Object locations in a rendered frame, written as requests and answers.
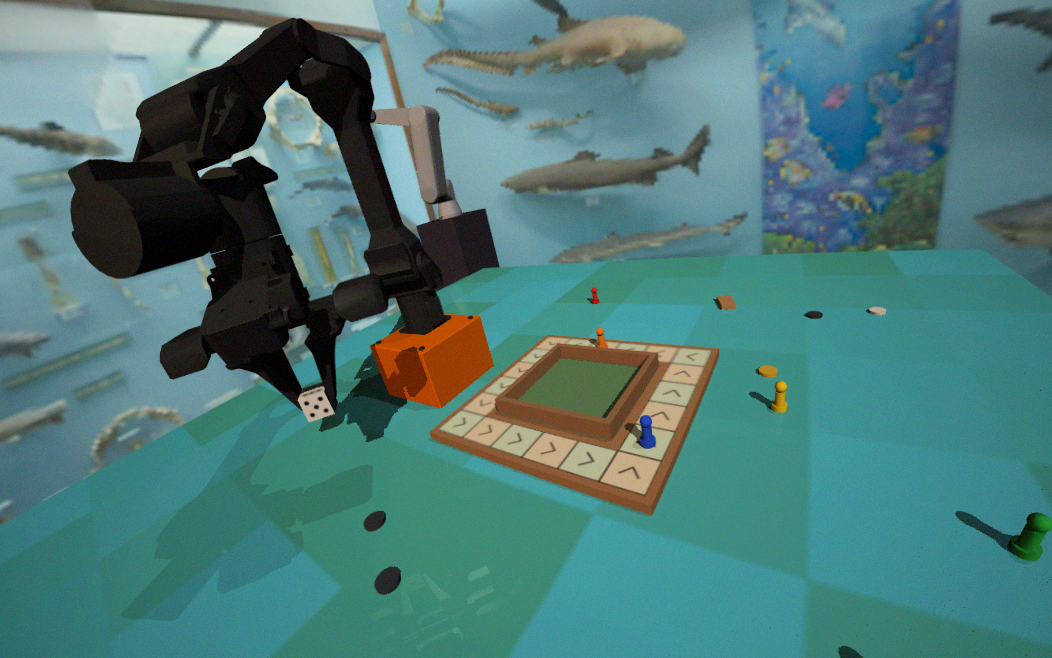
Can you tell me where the green game pawn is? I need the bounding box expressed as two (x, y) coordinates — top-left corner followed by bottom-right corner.
(1008, 512), (1052, 562)

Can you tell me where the blue pawn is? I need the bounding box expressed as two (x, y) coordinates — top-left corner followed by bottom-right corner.
(639, 415), (656, 448)

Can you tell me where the yellow game pawn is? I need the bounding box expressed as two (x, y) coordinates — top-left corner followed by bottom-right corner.
(771, 381), (787, 413)

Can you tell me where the white die with black pips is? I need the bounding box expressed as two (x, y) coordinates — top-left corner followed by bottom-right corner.
(298, 382), (338, 422)

